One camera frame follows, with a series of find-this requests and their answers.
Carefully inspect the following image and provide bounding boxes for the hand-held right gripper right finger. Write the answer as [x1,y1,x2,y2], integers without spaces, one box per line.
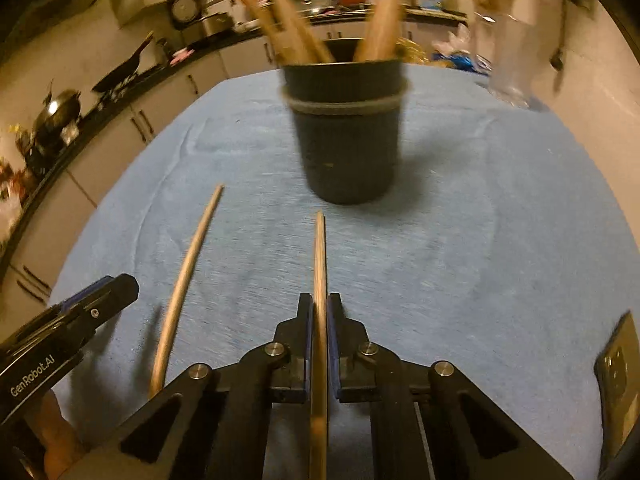
[327,294,576,480]

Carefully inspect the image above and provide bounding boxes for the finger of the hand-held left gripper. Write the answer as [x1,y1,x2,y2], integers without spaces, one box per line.
[70,274,140,340]
[60,276,115,312]

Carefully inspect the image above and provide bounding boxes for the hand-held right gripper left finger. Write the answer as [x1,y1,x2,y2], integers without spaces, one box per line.
[60,294,314,480]

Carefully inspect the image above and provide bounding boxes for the black cup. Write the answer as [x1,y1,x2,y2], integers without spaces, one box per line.
[280,37,409,206]

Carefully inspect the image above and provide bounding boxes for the person's left hand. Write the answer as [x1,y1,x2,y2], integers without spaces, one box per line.
[25,387,89,480]

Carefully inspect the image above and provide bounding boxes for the beige kitchen cabinets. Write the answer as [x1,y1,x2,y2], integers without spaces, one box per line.
[0,25,311,321]

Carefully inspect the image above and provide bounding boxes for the blue tablecloth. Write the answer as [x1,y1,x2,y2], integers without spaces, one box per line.
[47,60,637,480]

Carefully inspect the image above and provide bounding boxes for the steel wok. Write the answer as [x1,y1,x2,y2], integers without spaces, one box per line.
[32,80,85,157]

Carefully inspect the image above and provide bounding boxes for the black frying pan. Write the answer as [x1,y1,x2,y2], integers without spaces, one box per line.
[91,30,157,94]

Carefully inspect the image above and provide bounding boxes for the yellow plastic bag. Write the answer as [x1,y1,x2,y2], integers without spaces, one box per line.
[398,36,437,64]

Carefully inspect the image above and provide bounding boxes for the blue plastic bag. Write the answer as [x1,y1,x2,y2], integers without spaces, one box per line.
[434,51,478,75]

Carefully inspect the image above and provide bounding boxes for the clear glass jug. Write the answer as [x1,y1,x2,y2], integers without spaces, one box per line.
[465,0,547,109]

